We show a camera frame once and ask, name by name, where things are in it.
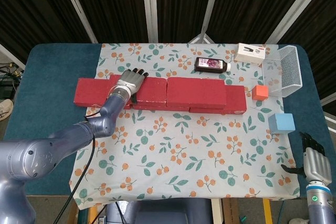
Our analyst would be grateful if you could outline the beige shoe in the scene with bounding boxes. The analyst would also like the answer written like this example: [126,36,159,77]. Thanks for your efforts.
[0,99,14,121]

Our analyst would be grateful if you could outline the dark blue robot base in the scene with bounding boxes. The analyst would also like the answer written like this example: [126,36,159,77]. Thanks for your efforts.
[106,199,213,224]

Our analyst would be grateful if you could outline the black floor cables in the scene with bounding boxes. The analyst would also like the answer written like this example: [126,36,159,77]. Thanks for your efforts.
[0,61,25,84]

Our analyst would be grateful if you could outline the floral leaf fruit tablecloth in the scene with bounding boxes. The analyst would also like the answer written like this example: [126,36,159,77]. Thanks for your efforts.
[69,42,301,210]

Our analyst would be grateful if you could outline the clear plastic container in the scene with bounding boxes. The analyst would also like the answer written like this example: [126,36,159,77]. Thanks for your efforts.
[261,58,284,96]

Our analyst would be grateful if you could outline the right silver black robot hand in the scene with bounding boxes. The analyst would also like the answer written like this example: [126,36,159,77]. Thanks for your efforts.
[280,131,332,186]

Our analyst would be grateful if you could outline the white wire mesh basket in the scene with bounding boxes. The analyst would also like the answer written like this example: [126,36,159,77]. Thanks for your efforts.
[277,45,303,98]

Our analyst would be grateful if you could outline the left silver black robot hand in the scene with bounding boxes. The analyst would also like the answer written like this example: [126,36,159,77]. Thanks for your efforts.
[115,68,149,104]

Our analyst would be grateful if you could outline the red rectangular foam brick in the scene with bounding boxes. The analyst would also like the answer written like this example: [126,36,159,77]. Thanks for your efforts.
[109,74,169,104]
[165,77,228,109]
[73,78,132,110]
[132,102,191,112]
[188,85,247,115]

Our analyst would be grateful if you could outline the white cardboard product box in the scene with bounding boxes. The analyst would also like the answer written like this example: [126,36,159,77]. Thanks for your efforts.
[234,42,266,65]

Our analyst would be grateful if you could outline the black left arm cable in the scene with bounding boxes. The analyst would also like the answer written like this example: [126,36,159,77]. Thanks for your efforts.
[54,115,96,224]

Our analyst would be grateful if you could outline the dark brown labelled bottle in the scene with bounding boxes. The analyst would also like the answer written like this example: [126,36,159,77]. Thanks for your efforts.
[194,57,232,73]

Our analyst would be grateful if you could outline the light blue foam cube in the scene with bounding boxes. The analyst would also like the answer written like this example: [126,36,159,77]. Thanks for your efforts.
[268,113,296,134]

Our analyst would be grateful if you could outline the teal blue table cover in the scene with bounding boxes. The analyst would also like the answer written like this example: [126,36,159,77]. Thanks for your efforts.
[5,42,332,196]

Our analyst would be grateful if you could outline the orange foam cube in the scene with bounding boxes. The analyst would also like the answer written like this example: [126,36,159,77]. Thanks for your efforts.
[251,85,269,101]

